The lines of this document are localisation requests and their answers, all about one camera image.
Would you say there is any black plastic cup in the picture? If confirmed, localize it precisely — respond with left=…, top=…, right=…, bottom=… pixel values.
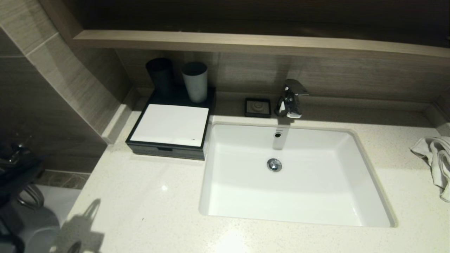
left=146, top=58, right=175, bottom=98

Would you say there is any black square soap dish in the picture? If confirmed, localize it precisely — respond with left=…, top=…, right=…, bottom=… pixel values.
left=245, top=98, right=271, bottom=118

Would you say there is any white rectangular sink basin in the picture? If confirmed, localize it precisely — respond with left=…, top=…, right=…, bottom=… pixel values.
left=199, top=122, right=398, bottom=227

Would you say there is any white crumpled towel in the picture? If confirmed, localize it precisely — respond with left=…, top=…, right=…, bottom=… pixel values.
left=410, top=136, right=450, bottom=203

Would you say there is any black looped hose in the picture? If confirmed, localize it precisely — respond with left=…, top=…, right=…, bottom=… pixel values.
left=16, top=183, right=45, bottom=210

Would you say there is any chrome wall valve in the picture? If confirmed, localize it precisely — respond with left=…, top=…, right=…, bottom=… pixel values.
left=4, top=142, right=32, bottom=162

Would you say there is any chrome faucet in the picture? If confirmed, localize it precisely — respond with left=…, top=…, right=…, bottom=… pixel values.
left=275, top=79, right=309, bottom=119

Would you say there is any light wooden wall shelf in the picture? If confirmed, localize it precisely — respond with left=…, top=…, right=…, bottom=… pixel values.
left=73, top=30, right=450, bottom=61

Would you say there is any black amenity box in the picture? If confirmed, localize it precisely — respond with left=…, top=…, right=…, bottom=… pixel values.
left=125, top=86, right=217, bottom=161

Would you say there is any grey plastic cup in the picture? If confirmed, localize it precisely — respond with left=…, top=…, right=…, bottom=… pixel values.
left=181, top=62, right=208, bottom=104

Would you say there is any chrome sink drain stopper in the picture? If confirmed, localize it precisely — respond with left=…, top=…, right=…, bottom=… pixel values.
left=266, top=158, right=282, bottom=173

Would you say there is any white rectangular mat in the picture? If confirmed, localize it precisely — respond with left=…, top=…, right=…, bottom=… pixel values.
left=129, top=104, right=210, bottom=148

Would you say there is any grey toilet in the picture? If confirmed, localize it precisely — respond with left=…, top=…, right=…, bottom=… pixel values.
left=11, top=206, right=62, bottom=253

